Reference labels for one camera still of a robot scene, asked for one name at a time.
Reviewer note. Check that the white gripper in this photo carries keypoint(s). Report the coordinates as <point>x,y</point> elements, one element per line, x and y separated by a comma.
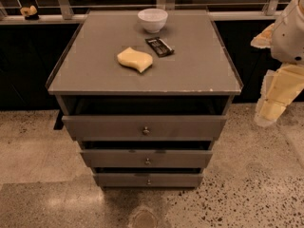
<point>289,37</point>

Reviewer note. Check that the grey top drawer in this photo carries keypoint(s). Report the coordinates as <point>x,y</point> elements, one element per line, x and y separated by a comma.
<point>144,127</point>

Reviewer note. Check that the grey drawer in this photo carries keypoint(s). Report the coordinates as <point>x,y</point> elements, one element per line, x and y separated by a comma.
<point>147,180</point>
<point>144,127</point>
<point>147,158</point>

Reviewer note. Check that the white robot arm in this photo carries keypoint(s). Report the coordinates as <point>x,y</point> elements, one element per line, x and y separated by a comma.
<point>285,39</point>

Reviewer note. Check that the grey drawer cabinet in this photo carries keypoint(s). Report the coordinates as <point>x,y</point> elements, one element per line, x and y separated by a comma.
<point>197,79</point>

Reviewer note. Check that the grey middle drawer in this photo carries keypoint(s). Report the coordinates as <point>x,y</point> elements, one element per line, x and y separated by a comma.
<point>147,158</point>

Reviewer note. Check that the grey bottom drawer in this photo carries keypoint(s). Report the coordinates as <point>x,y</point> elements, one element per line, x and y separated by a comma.
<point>147,180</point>

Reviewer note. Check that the black snack bar wrapper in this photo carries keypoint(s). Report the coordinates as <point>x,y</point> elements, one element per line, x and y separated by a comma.
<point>159,46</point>

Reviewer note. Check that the metal window railing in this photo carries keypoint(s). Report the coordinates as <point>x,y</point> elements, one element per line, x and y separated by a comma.
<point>221,14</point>

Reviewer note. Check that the white ceramic bowl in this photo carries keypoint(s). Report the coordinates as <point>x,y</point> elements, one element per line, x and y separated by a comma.
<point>152,20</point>

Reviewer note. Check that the yellow sponge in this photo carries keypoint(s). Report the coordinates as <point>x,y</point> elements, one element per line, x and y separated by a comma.
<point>135,59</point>

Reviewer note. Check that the small yellow black object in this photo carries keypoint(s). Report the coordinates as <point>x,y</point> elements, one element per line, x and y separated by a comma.
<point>30,13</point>

